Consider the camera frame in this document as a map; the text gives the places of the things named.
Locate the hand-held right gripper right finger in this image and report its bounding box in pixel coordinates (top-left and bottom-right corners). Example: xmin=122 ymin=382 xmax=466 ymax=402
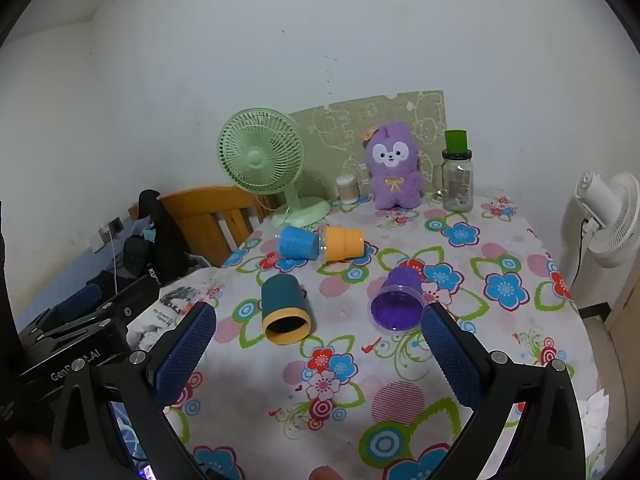
xmin=420 ymin=302 xmax=601 ymax=480

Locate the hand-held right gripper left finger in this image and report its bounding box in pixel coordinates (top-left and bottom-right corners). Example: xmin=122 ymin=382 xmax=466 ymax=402
xmin=49 ymin=301 xmax=218 ymax=480

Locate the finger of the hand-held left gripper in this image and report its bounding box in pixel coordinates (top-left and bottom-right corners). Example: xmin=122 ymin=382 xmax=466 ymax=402
xmin=30 ymin=275 xmax=163 ymax=343

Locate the purple plastic cup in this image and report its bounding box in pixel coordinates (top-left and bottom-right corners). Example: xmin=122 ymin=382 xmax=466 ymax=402
xmin=368 ymin=266 xmax=427 ymax=335

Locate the dark teal cup yellow rim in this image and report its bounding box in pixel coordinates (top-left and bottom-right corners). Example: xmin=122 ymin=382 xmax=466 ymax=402
xmin=260 ymin=274 xmax=313 ymax=347

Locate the blue plastic cup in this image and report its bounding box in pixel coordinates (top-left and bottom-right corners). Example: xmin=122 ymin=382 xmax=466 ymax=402
xmin=277 ymin=226 xmax=321 ymax=261

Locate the orange plastic cup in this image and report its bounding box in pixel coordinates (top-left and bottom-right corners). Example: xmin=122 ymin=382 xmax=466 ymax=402
xmin=319 ymin=225 xmax=366 ymax=263

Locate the white printed cloth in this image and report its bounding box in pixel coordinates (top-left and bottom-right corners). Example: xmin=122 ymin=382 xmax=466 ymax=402
xmin=127 ymin=285 xmax=203 ymax=356

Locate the black bag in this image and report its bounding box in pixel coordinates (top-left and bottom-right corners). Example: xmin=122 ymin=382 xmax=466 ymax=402
xmin=122 ymin=190 xmax=193 ymax=286

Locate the floral tablecloth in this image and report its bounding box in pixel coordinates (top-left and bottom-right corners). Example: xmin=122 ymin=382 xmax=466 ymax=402
xmin=127 ymin=195 xmax=608 ymax=480

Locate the wooden chair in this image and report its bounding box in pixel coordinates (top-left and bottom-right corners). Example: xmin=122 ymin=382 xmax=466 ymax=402
xmin=129 ymin=186 xmax=281 ymax=267

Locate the glass bottle green cap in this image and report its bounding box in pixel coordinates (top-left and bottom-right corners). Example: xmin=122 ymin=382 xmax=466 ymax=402
xmin=434 ymin=130 xmax=476 ymax=213

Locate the purple plush toy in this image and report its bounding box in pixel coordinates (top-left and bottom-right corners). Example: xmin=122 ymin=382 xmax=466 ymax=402
xmin=362 ymin=122 xmax=426 ymax=211

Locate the green desk fan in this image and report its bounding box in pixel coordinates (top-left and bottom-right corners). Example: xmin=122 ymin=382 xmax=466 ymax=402
xmin=217 ymin=107 xmax=332 ymax=228

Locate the cotton swab jar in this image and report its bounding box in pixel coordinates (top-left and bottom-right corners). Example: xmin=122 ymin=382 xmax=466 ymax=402
xmin=336 ymin=175 xmax=360 ymax=205

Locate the white standing fan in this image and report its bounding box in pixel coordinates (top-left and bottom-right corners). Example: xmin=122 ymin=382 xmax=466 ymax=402
xmin=562 ymin=171 xmax=640 ymax=321

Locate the green patterned board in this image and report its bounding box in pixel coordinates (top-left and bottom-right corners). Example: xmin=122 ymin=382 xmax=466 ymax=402
xmin=287 ymin=91 xmax=447 ymax=202

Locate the white charging cable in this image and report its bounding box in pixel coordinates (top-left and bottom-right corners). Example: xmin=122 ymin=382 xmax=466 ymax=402
xmin=105 ymin=227 xmax=122 ymax=296

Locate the black fan cable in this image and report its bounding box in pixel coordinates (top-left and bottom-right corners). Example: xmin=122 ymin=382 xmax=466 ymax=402
xmin=569 ymin=217 xmax=593 ymax=303

